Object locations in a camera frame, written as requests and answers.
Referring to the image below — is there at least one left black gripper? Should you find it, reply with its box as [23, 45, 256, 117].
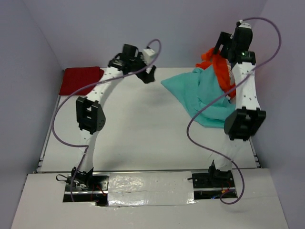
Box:
[128, 52, 154, 83]

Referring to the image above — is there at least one orange t shirt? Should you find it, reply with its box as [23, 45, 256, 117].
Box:
[195, 47, 235, 93]

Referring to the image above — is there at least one teal t shirt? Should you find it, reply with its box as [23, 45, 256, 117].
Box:
[161, 66, 235, 128]

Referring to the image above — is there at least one dark red t shirt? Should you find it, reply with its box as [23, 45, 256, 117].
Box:
[59, 66, 104, 96]

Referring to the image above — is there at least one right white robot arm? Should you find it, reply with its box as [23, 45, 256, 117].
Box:
[207, 22, 266, 187]

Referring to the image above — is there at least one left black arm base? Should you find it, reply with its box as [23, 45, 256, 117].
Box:
[55, 171, 109, 207]

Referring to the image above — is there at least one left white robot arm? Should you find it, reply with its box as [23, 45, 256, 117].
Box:
[71, 44, 157, 190]

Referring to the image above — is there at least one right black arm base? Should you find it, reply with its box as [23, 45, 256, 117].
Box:
[187, 162, 237, 200]

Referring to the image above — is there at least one white laundry basket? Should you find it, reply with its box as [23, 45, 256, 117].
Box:
[227, 64, 235, 86]

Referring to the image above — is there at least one shiny taped white panel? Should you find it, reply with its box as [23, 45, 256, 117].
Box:
[108, 171, 195, 207]

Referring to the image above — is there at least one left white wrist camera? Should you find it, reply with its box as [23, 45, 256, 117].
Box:
[142, 48, 157, 65]

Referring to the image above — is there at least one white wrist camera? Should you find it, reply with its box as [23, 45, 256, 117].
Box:
[236, 20, 252, 29]
[142, 48, 157, 65]

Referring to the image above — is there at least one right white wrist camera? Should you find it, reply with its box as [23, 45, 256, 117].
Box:
[236, 20, 252, 29]

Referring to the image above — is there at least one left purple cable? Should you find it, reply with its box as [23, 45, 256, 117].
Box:
[51, 39, 162, 202]

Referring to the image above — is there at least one purple cable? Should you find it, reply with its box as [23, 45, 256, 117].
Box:
[185, 17, 282, 205]
[51, 39, 162, 202]

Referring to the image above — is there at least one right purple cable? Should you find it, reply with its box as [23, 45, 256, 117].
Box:
[185, 17, 282, 205]

